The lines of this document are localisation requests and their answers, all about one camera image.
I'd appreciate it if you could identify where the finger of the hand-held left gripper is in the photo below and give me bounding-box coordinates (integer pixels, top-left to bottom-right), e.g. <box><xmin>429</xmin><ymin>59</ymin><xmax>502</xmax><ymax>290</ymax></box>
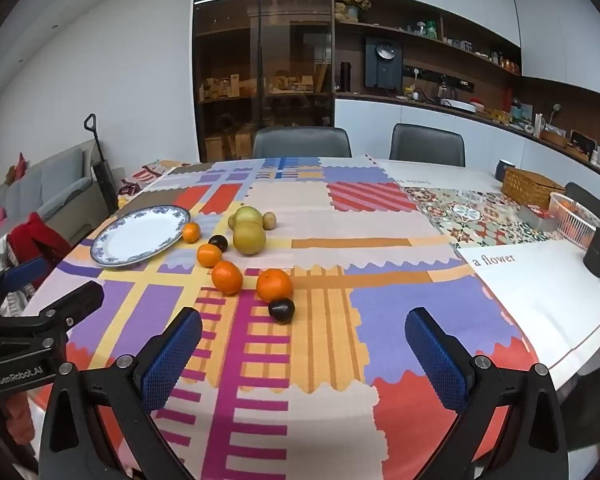
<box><xmin>0</xmin><ymin>256</ymin><xmax>49</xmax><ymax>319</ymax></box>
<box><xmin>0</xmin><ymin>280</ymin><xmax>105</xmax><ymax>345</ymax></box>

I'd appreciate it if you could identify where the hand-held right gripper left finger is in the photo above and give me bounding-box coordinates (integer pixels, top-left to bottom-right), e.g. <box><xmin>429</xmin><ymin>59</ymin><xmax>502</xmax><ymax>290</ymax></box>
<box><xmin>39</xmin><ymin>306</ymin><xmax>204</xmax><ymax>480</ymax></box>

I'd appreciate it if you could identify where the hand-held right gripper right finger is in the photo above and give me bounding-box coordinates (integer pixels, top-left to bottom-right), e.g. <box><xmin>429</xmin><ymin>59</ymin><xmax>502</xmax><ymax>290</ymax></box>
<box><xmin>404</xmin><ymin>307</ymin><xmax>571</xmax><ymax>480</ymax></box>

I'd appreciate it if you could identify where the blue patterned white plate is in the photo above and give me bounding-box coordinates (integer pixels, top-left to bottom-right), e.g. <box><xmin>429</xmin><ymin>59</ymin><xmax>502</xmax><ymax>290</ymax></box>
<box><xmin>90</xmin><ymin>205</ymin><xmax>192</xmax><ymax>268</ymax></box>

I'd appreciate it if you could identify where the yellow-green pear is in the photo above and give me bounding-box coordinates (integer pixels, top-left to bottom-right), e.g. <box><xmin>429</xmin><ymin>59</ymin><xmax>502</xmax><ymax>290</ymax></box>
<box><xmin>234</xmin><ymin>205</ymin><xmax>265</xmax><ymax>228</ymax></box>
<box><xmin>232</xmin><ymin>220</ymin><xmax>267</xmax><ymax>256</ymax></box>

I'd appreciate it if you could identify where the grey sofa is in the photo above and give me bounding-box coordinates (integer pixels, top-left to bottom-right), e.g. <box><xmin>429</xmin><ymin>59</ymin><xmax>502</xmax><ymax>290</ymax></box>
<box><xmin>0</xmin><ymin>141</ymin><xmax>106</xmax><ymax>241</ymax></box>

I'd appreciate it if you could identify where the white tile-print tablecloth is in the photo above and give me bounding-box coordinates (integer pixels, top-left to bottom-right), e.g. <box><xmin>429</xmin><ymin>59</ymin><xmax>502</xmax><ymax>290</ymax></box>
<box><xmin>367</xmin><ymin>157</ymin><xmax>600</xmax><ymax>371</ymax></box>

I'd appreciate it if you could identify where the black upright vacuum cleaner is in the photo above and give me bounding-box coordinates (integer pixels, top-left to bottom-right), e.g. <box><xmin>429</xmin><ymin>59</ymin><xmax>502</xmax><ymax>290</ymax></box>
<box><xmin>83</xmin><ymin>113</ymin><xmax>126</xmax><ymax>213</ymax></box>

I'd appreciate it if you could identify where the folded red striped cloth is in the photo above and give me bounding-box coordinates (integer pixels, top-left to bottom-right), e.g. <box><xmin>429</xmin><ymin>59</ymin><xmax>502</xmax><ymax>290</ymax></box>
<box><xmin>120</xmin><ymin>161</ymin><xmax>191</xmax><ymax>196</ymax></box>

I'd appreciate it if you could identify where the small grey tin box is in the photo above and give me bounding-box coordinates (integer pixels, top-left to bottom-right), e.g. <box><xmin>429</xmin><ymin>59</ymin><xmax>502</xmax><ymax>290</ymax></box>
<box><xmin>517</xmin><ymin>203</ymin><xmax>561</xmax><ymax>233</ymax></box>

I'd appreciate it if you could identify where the brown wicker basket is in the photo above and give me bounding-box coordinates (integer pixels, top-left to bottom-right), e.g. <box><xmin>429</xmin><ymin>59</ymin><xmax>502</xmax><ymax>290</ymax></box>
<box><xmin>501</xmin><ymin>167</ymin><xmax>566</xmax><ymax>209</ymax></box>

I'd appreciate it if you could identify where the white plastic basket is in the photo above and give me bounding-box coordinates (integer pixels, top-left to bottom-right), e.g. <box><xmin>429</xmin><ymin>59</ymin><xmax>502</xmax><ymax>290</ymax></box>
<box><xmin>548</xmin><ymin>192</ymin><xmax>600</xmax><ymax>250</ymax></box>

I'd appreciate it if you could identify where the grey chair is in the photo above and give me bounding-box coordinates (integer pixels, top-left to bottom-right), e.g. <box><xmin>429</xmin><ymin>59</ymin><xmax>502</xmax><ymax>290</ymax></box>
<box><xmin>252</xmin><ymin>126</ymin><xmax>353</xmax><ymax>160</ymax></box>
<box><xmin>564</xmin><ymin>182</ymin><xmax>600</xmax><ymax>226</ymax></box>
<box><xmin>389</xmin><ymin>123</ymin><xmax>466</xmax><ymax>168</ymax></box>

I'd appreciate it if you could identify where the white lower cabinet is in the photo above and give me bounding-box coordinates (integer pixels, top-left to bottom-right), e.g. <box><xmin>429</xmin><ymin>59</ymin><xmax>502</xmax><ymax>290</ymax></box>
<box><xmin>334</xmin><ymin>96</ymin><xmax>600</xmax><ymax>211</ymax></box>

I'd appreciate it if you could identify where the dark glass cabinet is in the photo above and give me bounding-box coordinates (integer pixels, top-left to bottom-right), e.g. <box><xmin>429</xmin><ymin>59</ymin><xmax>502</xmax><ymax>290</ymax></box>
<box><xmin>192</xmin><ymin>0</ymin><xmax>336</xmax><ymax>163</ymax></box>

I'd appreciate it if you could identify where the sunflower bouquet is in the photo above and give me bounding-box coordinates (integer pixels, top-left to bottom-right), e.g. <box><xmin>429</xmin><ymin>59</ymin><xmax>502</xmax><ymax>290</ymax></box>
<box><xmin>337</xmin><ymin>0</ymin><xmax>372</xmax><ymax>22</ymax></box>

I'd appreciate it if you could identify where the black picture frame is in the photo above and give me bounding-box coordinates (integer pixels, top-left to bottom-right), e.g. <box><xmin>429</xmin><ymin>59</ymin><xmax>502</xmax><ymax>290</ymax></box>
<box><xmin>569</xmin><ymin>131</ymin><xmax>597</xmax><ymax>158</ymax></box>

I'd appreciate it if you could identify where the black wall water dispenser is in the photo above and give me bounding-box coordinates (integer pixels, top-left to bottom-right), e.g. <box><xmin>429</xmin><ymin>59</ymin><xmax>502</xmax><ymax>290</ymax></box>
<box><xmin>364</xmin><ymin>36</ymin><xmax>405</xmax><ymax>90</ymax></box>

